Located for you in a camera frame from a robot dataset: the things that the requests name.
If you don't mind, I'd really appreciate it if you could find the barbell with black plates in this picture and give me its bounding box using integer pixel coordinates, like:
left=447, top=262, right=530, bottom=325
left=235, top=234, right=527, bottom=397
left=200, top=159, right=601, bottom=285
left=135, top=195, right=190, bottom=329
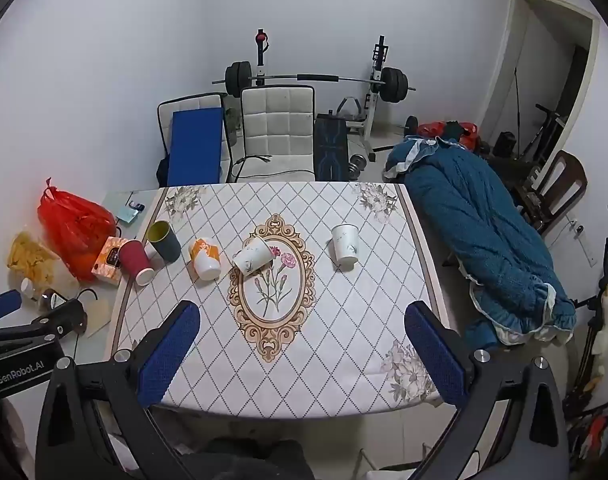
left=212, top=61, right=417, bottom=106

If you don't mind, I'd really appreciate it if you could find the blue ruffled blanket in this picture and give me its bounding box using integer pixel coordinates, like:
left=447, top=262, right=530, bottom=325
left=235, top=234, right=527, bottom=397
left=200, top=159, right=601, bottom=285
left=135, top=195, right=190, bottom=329
left=382, top=135, right=578, bottom=350

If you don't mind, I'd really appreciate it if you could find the white weight bench rack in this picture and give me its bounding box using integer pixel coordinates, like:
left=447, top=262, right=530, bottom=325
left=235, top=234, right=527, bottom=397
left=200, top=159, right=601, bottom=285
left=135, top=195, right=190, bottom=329
left=253, top=29, right=391, bottom=157

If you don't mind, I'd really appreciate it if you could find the red paper cup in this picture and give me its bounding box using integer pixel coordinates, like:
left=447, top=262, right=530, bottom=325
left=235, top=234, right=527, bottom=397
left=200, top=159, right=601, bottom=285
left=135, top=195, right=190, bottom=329
left=117, top=239, right=155, bottom=287

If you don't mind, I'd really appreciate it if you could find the door frame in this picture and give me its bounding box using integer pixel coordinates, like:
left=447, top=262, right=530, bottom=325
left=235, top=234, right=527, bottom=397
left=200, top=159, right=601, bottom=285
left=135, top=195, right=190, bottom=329
left=484, top=0, right=601, bottom=171

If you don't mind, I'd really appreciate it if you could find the light teal packet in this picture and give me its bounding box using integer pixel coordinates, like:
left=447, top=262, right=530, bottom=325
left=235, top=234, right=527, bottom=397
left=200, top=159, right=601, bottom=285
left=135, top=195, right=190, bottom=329
left=115, top=204, right=146, bottom=224

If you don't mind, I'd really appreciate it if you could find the white marbled paper cup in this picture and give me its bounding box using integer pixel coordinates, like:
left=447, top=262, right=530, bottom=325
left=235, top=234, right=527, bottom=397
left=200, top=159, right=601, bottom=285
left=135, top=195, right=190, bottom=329
left=232, top=236, right=275, bottom=276
left=331, top=224, right=361, bottom=267

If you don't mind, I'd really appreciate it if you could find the floral diamond pattern tablecloth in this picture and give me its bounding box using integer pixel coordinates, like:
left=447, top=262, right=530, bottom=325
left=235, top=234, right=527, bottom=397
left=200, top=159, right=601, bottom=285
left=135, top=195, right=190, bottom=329
left=111, top=181, right=453, bottom=421

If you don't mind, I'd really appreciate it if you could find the white chair with black frame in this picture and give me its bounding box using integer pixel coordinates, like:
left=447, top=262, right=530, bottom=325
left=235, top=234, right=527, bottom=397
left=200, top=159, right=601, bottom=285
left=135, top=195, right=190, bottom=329
left=157, top=92, right=233, bottom=187

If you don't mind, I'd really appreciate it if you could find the beige paper sheet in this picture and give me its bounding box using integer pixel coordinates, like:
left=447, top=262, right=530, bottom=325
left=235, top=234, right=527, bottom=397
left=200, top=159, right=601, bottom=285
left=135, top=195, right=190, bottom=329
left=84, top=299, right=113, bottom=338

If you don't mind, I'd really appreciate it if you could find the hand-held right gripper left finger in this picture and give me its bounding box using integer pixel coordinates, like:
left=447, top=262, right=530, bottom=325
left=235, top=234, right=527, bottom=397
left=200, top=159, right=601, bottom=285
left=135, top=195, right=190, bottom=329
left=35, top=300, right=201, bottom=480

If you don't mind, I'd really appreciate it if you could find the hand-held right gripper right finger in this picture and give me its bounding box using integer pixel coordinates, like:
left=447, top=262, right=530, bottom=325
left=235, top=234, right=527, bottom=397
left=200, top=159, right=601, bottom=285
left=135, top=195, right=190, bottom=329
left=405, top=301, right=570, bottom=480

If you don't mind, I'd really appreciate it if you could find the yellow plastic bag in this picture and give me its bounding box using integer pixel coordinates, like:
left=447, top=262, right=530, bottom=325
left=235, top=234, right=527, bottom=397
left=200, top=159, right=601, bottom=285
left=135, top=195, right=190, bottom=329
left=7, top=231, right=60, bottom=286

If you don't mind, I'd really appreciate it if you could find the dark wooden chair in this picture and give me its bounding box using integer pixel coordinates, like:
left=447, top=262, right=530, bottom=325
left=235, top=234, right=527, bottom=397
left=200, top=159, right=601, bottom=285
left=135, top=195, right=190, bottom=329
left=512, top=149, right=589, bottom=234

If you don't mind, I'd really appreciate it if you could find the white quilted chair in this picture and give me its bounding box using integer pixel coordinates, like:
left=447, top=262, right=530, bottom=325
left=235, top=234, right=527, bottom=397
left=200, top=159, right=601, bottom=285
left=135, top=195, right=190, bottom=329
left=236, top=85, right=317, bottom=182

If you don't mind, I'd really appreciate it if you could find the black exercise machine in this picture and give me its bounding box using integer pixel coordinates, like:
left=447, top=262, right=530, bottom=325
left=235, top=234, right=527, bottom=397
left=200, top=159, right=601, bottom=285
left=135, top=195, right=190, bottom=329
left=520, top=104, right=568, bottom=162

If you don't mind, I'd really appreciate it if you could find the blue padded board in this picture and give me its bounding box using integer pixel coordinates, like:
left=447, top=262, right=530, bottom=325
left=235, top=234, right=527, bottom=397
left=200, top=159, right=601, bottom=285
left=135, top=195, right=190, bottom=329
left=167, top=108, right=224, bottom=187

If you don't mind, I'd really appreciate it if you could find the red plastic bag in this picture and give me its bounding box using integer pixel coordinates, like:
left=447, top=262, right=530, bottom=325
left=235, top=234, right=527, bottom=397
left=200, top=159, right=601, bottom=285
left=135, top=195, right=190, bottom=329
left=37, top=178, right=118, bottom=283

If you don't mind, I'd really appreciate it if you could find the black tripod stand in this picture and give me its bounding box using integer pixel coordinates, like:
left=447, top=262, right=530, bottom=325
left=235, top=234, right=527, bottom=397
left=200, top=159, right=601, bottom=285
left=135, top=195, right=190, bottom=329
left=564, top=236, right=608, bottom=413

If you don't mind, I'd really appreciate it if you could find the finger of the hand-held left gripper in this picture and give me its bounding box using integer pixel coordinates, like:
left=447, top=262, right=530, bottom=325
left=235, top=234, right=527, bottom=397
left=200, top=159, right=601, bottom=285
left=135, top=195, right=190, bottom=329
left=0, top=290, right=23, bottom=327
left=0, top=298, right=88, bottom=345

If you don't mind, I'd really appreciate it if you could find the black cable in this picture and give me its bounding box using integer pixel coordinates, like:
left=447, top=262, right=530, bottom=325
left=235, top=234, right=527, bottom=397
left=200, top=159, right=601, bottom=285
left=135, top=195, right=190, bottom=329
left=232, top=154, right=273, bottom=182

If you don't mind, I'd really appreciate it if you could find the black and blue bench pad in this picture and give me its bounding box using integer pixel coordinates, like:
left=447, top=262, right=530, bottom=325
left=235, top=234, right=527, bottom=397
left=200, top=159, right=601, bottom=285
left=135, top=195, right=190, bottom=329
left=312, top=113, right=351, bottom=181

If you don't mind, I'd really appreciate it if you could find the orange tissue box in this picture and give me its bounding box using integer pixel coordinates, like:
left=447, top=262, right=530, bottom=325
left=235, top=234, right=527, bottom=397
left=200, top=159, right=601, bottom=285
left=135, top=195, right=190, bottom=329
left=91, top=236, right=129, bottom=288

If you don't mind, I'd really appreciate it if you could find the dark teal cup yellow inside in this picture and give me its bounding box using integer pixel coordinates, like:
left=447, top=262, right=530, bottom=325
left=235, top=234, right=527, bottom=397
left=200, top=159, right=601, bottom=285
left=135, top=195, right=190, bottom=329
left=147, top=220, right=182, bottom=263

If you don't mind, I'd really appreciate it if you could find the orange and white cup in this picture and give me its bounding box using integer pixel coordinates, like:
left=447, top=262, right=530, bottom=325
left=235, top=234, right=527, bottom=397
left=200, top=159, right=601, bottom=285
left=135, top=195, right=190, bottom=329
left=189, top=238, right=221, bottom=279

